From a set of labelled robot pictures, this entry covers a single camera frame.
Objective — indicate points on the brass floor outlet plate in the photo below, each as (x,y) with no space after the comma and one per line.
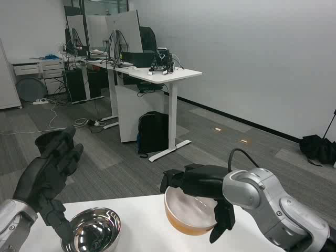
(218,129)
(244,141)

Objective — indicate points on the black backpack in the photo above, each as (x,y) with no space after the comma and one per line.
(153,134)

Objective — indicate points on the white panel under desk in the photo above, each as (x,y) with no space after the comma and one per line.
(136,113)

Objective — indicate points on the white drawer cabinet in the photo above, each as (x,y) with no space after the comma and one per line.
(52,71)

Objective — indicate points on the black box computer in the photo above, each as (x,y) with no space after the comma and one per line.
(141,59)

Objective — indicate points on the small black gripper device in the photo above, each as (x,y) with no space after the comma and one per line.
(162,59)

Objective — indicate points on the black bag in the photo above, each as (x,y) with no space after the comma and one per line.
(317,149)

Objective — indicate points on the white rolling cabinet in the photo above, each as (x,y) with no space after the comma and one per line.
(8,86)

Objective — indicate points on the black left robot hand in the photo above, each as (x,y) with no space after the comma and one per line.
(42,173)

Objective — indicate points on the translucent plastic bowl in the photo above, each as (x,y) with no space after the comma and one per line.
(183,212)

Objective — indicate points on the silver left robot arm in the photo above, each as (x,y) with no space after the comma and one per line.
(13,225)

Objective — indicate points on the black PC tower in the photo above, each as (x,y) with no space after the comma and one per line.
(76,86)

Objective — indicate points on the large silver monitor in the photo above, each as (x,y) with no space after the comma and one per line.
(123,31)

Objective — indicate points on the shiny steel bowl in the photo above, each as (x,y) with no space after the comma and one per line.
(97,231)

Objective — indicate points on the blue item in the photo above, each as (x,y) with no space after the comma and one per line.
(51,56)

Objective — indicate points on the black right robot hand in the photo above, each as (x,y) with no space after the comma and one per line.
(202,181)

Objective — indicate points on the grey round disc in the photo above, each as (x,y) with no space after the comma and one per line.
(29,89)

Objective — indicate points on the white power strip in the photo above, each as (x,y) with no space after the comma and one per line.
(40,101)

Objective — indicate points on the power strip with plugs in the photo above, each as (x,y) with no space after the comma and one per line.
(95,123)

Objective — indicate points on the black tripod pole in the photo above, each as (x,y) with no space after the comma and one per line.
(329,126)

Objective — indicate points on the black office chair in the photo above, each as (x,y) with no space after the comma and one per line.
(148,39)

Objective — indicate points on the white standing desk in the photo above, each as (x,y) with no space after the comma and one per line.
(168,74)

